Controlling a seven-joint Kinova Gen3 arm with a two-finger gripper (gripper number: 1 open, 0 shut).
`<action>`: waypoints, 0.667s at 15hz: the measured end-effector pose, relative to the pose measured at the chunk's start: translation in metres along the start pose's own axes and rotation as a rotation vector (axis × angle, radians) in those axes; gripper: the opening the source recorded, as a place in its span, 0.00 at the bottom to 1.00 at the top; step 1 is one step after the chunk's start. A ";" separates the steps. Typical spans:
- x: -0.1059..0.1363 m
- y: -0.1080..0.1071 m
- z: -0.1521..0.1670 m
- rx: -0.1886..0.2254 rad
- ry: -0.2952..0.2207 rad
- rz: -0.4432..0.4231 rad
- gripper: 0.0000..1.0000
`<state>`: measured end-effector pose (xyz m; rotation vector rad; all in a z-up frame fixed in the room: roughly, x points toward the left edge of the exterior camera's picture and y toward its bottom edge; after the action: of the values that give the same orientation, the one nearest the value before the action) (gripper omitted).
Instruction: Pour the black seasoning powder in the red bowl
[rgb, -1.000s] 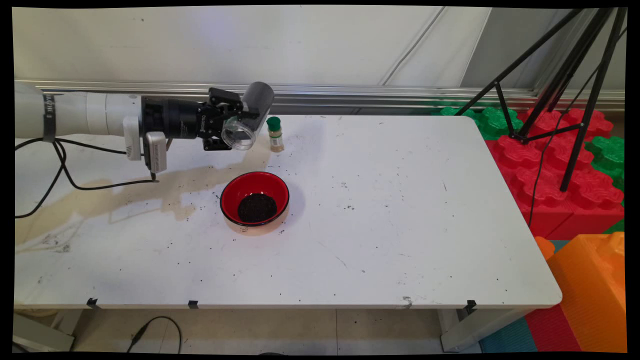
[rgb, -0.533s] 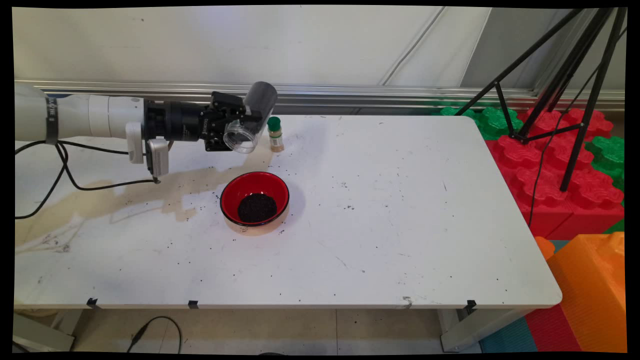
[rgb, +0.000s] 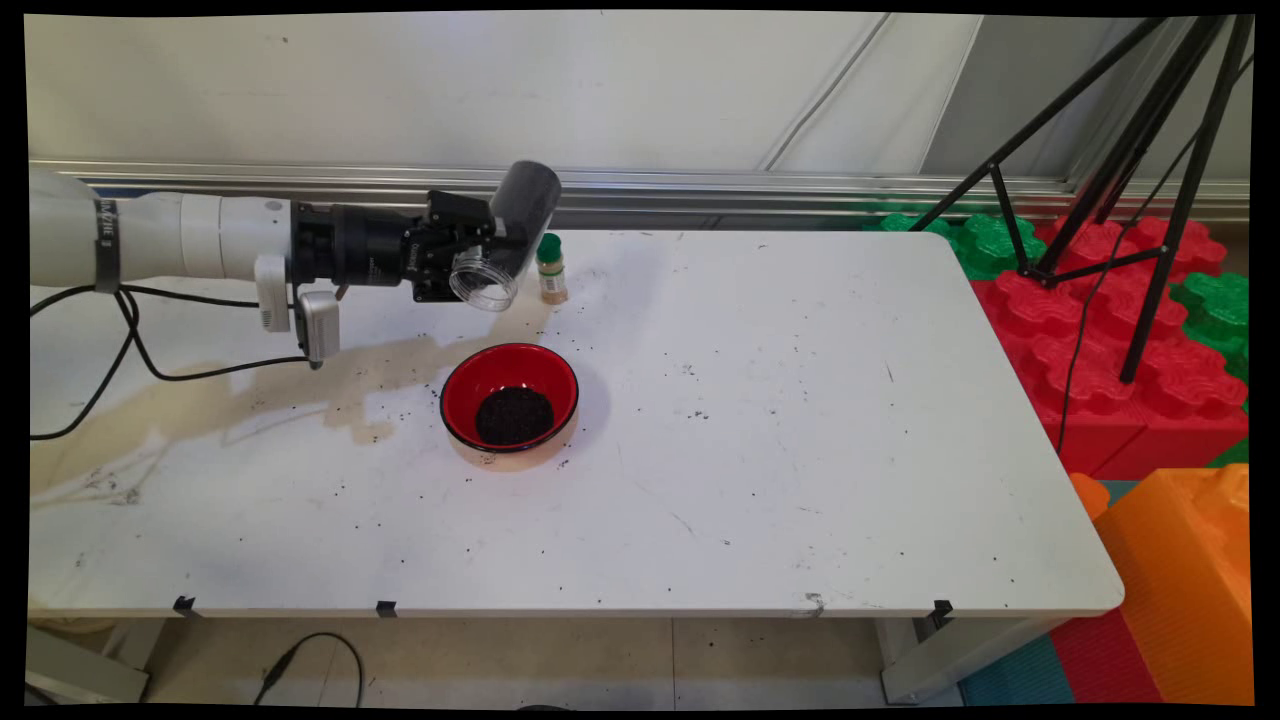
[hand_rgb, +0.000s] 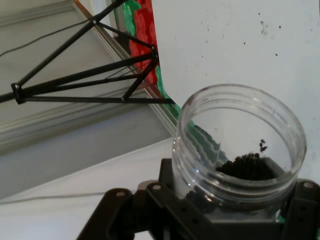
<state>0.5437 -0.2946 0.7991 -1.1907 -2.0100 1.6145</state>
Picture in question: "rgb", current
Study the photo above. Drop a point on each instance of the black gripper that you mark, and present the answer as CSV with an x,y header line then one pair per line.
x,y
365,245

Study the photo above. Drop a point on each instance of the clear plastic jar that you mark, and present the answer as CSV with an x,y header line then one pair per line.
x,y
525,200

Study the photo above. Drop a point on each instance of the black seeds heap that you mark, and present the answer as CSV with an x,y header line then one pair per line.
x,y
514,416
530,195

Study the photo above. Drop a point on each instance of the green-capped spice bottle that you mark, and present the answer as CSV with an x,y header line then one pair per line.
x,y
551,275

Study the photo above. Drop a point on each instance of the red and black bowl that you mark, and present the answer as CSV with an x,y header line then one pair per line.
x,y
470,385

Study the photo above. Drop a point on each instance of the white table leg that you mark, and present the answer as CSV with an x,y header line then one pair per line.
x,y
85,670
960,655

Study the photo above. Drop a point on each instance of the small orange foam block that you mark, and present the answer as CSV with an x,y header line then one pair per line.
x,y
1090,495

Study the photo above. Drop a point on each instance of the teal floor mat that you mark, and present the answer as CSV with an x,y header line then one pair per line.
x,y
1015,675

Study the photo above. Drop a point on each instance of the black tripod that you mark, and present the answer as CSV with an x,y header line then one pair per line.
x,y
1190,190

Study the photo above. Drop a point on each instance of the red floor mat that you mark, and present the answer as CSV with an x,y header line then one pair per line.
x,y
1100,660

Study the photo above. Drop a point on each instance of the large orange foam block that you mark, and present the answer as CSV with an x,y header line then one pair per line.
x,y
1185,580

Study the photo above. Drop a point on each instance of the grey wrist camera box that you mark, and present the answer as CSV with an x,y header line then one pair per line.
x,y
320,328

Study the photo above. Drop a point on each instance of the aluminium wall rail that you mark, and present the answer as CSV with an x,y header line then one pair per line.
x,y
800,190

